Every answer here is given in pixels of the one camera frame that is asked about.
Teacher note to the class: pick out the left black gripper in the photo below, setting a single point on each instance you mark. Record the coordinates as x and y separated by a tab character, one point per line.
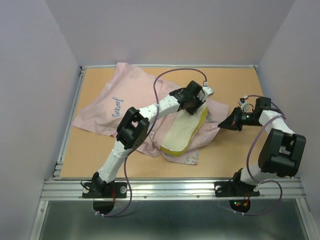
192	110

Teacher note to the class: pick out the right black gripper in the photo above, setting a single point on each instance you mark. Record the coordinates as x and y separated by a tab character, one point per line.
232	121

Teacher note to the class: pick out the cream yellow pillow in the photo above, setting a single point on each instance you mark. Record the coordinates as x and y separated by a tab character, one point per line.
182	130

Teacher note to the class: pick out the pink cartoon pillowcase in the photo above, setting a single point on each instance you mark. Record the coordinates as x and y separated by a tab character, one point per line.
130	86

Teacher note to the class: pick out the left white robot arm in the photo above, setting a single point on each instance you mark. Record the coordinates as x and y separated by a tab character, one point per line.
136	125

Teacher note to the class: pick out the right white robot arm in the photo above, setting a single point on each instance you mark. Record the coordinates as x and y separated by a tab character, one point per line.
282	151

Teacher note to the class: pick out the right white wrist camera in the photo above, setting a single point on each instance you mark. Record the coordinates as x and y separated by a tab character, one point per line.
244	105

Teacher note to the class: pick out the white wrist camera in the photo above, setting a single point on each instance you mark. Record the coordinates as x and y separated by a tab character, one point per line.
244	105
207	92

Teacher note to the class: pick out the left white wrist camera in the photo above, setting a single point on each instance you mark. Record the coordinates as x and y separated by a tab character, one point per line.
207	92

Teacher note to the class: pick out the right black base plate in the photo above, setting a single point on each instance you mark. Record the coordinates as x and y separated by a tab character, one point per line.
230	189

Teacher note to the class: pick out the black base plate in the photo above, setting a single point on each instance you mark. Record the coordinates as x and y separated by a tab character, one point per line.
230	189
117	190

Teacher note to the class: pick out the aluminium front rail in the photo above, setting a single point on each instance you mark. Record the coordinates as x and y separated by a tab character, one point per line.
161	189

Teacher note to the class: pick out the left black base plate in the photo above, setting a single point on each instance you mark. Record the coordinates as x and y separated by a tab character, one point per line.
117	190

